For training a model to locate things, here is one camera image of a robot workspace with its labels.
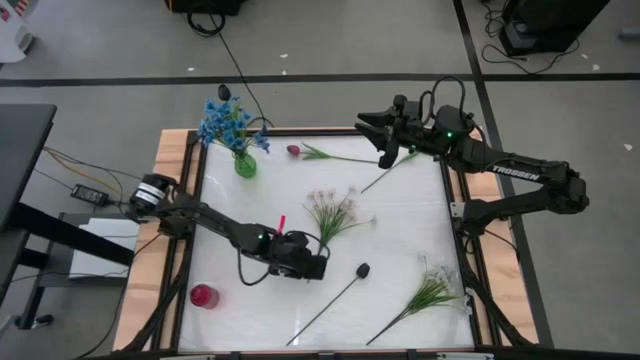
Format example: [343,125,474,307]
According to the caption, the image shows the black cable bundle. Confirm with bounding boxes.
[119,269,191,354]
[459,234,532,351]

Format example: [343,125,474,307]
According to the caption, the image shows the black side desk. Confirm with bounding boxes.
[0,103,137,331]

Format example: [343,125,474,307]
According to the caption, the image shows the black floor box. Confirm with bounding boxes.
[164,0,249,16]

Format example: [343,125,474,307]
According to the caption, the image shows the long-stemmed leafy tulip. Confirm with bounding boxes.
[359,151,421,195]

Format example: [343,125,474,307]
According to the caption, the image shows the dark ball-headed long flower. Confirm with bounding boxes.
[285,262,372,347]

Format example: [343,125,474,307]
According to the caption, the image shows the green glass vase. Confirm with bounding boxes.
[233,151,259,180]

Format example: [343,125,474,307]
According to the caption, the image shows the dark red artificial tulip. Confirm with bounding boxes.
[285,142,380,165]

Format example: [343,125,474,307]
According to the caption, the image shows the white artificial flower bunch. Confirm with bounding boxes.
[365,252,466,347]
[303,186,379,257]

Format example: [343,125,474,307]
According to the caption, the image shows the long black floor cable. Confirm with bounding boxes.
[186,10,275,130]

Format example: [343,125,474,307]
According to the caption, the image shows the black power adapter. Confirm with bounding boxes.
[69,183,110,208]

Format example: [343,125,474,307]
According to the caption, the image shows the white floor object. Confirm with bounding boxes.
[0,0,35,65]

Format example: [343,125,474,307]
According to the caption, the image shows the blue artificial flower bunch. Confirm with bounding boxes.
[196,96,272,161]

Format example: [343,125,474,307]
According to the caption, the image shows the black table frame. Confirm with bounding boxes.
[149,127,539,360]

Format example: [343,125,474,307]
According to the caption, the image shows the white paper box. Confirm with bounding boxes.
[68,217,142,280]

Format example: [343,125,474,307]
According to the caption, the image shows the wooden table board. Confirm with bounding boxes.
[112,127,541,354]

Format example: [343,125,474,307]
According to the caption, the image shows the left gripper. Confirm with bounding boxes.
[267,230,330,282]

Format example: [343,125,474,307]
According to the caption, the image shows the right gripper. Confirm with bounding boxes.
[356,107,440,170]

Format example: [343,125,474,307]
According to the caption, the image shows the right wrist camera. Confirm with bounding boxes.
[391,93,422,119]

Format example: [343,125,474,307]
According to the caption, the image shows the black floor equipment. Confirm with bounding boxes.
[498,0,612,57]

